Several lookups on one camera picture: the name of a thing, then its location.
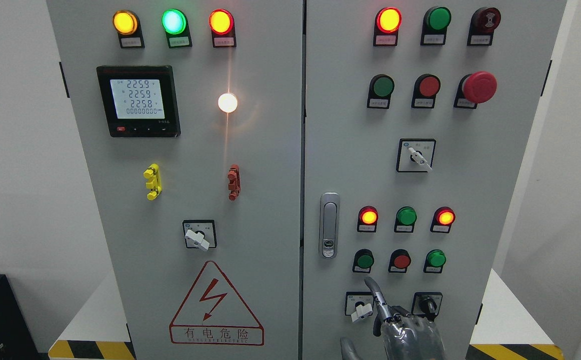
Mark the black digital power meter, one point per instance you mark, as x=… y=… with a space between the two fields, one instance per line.
x=139 y=101

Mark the dark red buzzer alarm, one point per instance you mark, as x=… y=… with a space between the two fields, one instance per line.
x=483 y=23

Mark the yellow indicator light top left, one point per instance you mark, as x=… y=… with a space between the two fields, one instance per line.
x=128 y=28

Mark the red terminal connector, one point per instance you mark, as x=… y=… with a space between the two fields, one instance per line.
x=234 y=182

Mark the green indicator light top right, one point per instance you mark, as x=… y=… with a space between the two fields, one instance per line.
x=435 y=26

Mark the bottom white selector switch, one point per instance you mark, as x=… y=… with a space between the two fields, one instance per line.
x=358 y=305

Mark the grey electrical control cabinet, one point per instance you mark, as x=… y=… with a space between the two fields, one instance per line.
x=301 y=71

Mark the lower left red indicator light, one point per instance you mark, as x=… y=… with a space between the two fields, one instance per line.
x=367 y=219

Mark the red electric hazard warning sticker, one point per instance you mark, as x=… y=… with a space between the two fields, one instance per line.
x=214 y=313

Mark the red indicator light top right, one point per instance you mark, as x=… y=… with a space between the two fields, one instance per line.
x=386 y=27

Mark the red push button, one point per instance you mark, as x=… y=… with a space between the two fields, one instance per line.
x=399 y=261
x=425 y=90

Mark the lower right red indicator light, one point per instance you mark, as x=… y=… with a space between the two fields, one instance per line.
x=442 y=220

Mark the green indicator light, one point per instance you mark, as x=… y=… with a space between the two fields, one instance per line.
x=405 y=220
x=435 y=26
x=176 y=27

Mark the black key selector switch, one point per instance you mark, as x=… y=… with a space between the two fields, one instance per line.
x=427 y=304

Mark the green indicator light top left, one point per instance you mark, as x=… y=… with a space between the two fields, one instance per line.
x=176 y=27

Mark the upper right white selector switch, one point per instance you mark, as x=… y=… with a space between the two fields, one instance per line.
x=415 y=155

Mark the left door white selector switch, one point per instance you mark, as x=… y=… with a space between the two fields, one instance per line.
x=200 y=234

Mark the lower red push button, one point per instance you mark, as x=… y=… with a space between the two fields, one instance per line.
x=399 y=261

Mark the red indicator light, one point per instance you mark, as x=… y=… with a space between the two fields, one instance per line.
x=367 y=219
x=222 y=26
x=386 y=27
x=442 y=220

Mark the yellow terminal connector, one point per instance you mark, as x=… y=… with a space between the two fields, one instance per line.
x=153 y=181

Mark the silver door lock handle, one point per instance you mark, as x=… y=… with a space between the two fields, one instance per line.
x=329 y=224

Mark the lower green start push button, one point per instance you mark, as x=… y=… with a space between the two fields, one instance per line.
x=363 y=261

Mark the lower middle green indicator light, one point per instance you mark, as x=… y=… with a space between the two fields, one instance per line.
x=405 y=220

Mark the upper red push button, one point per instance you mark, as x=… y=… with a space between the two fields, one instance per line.
x=425 y=90

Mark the upper green push button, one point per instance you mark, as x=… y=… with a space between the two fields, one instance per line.
x=380 y=90

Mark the red emergency stop mushroom button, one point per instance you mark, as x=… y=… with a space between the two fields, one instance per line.
x=475 y=88

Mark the lower right green push button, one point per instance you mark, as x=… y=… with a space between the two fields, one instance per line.
x=434 y=262

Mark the white platform with hazard stripes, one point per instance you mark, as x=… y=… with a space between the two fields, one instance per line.
x=505 y=329

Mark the white lit indicator lamp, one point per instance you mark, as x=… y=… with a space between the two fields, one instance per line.
x=227 y=102

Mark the red indicator light top left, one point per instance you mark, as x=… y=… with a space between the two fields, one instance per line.
x=222 y=26

